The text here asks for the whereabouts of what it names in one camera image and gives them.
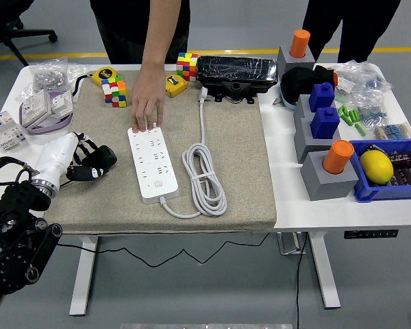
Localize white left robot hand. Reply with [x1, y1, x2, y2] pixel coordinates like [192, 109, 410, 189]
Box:
[34, 132, 110, 185]

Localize person's hand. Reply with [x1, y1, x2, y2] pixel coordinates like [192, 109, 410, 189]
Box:
[132, 64, 167, 134]

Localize black plug adapter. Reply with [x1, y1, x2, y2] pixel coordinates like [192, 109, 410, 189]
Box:
[84, 145, 118, 169]

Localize white power strip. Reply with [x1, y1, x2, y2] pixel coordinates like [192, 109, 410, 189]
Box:
[127, 125, 179, 206]

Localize thin black plug cord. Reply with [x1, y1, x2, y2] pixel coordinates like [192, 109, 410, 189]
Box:
[53, 178, 271, 267]

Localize purple plastic tray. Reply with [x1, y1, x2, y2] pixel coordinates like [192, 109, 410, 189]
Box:
[18, 90, 75, 135]

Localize squarish yellow tape measure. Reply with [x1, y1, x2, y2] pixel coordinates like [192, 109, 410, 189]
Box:
[164, 74, 188, 99]

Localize scrambled colourful puzzle cube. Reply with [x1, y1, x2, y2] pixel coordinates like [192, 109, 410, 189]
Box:
[101, 75, 129, 108]
[176, 52, 199, 82]

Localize round yellow tape measure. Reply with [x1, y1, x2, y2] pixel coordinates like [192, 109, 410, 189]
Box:
[90, 66, 119, 86]

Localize white circuit breaker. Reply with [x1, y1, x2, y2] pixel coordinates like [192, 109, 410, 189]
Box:
[0, 111, 28, 151]

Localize clear bag of screws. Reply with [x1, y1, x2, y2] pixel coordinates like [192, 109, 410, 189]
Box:
[27, 56, 71, 93]

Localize empty clear plastic bag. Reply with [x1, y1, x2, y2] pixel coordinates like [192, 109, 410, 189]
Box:
[66, 63, 90, 85]

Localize person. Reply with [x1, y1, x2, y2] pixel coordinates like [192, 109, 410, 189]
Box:
[88, 0, 191, 65]

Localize black film-wrapped device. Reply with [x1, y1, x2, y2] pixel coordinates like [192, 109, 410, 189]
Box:
[195, 54, 279, 104]

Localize grey-brown mat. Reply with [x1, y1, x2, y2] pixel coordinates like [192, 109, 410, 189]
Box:
[42, 70, 277, 234]

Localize white table leg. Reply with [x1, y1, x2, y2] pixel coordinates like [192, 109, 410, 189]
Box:
[68, 235, 99, 317]
[308, 232, 342, 309]

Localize white blue rimmed object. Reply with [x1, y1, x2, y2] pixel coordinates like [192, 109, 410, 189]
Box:
[281, 89, 299, 111]

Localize grey block with hole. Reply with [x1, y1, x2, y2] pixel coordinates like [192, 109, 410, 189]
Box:
[300, 150, 360, 202]
[277, 44, 316, 75]
[293, 94, 316, 121]
[293, 118, 342, 164]

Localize black cloth bundle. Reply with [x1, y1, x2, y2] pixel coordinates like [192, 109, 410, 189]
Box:
[280, 64, 338, 99]

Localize black office chair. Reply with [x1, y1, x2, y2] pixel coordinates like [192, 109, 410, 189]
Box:
[0, 0, 59, 68]

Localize orange cylinder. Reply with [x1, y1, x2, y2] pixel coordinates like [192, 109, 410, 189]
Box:
[290, 29, 312, 59]
[321, 139, 356, 175]

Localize blue peg block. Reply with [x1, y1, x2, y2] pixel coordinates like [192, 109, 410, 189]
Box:
[308, 82, 336, 112]
[310, 106, 340, 140]

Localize small white bagged box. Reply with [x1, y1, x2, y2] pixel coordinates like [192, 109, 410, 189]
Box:
[335, 77, 356, 95]

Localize clear bag of parts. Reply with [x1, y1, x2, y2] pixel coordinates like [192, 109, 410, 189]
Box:
[334, 60, 397, 103]

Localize bag of blue components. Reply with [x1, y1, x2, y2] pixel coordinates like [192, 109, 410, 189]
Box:
[356, 99, 390, 126]

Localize yellow lemon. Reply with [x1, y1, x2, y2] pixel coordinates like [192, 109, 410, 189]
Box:
[359, 150, 395, 183]

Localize bag of striped resistors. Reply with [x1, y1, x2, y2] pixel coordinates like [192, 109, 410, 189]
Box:
[373, 121, 411, 141]

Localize blue plastic bin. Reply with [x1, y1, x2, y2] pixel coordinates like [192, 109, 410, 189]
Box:
[349, 138, 411, 204]

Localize black desk control panel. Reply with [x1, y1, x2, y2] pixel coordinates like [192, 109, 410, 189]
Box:
[343, 228, 399, 240]

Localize brown capacitor pile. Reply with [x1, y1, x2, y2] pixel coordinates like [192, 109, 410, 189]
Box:
[386, 150, 411, 188]

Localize white wall switch panel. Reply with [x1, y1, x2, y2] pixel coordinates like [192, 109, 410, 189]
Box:
[21, 89, 54, 128]

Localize white wall socket panel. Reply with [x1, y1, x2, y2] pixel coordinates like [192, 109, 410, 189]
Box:
[49, 90, 73, 119]

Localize white power strip cord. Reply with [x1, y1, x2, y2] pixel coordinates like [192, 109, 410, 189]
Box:
[160, 85, 228, 219]

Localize black cord strap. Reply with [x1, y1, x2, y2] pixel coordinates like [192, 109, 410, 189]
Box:
[71, 72, 93, 101]

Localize silver under-table bracket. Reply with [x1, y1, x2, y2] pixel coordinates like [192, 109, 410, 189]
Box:
[276, 232, 308, 256]

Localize black floor cable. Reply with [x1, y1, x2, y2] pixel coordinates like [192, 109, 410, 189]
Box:
[294, 232, 311, 329]

